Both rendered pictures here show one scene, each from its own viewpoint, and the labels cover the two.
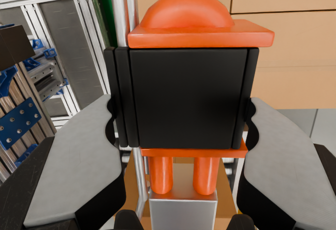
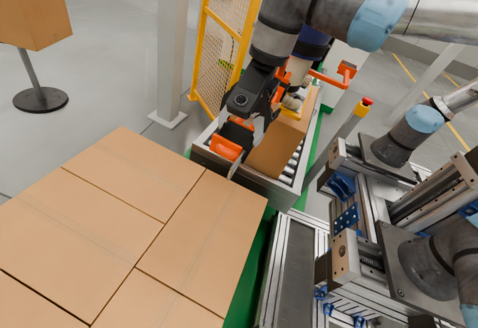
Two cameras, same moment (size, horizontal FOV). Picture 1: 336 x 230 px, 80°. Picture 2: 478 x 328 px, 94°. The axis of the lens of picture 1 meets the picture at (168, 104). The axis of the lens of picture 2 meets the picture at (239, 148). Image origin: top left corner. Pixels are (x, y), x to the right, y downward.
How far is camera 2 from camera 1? 0.41 m
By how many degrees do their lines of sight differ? 20
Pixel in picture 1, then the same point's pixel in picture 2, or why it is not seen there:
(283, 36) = (140, 191)
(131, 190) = (289, 143)
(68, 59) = (305, 281)
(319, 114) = not seen: hidden behind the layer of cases
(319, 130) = (141, 126)
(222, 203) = not seen: hidden behind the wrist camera
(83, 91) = (305, 247)
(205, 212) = not seen: hidden behind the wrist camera
